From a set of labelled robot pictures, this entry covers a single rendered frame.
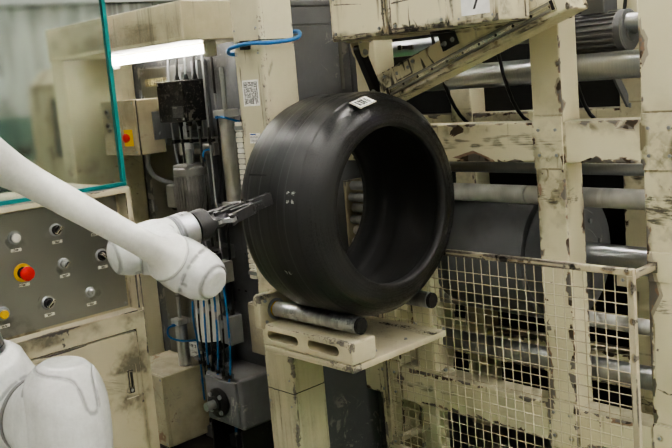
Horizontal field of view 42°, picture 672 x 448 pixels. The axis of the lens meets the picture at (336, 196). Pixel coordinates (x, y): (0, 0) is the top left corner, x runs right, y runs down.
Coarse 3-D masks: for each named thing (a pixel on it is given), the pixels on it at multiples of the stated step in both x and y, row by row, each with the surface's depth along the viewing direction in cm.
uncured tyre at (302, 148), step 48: (336, 96) 227; (384, 96) 228; (288, 144) 218; (336, 144) 213; (384, 144) 260; (432, 144) 237; (336, 192) 212; (384, 192) 265; (432, 192) 254; (288, 240) 214; (336, 240) 213; (384, 240) 263; (432, 240) 241; (288, 288) 227; (336, 288) 217; (384, 288) 226
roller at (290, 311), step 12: (276, 312) 244; (288, 312) 240; (300, 312) 236; (312, 312) 233; (324, 312) 231; (336, 312) 229; (312, 324) 235; (324, 324) 230; (336, 324) 226; (348, 324) 223; (360, 324) 222
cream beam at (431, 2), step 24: (336, 0) 255; (360, 0) 248; (384, 0) 242; (408, 0) 236; (432, 0) 230; (456, 0) 224; (504, 0) 217; (528, 0) 224; (336, 24) 257; (360, 24) 250; (384, 24) 244; (408, 24) 237; (432, 24) 231; (456, 24) 226; (480, 24) 229
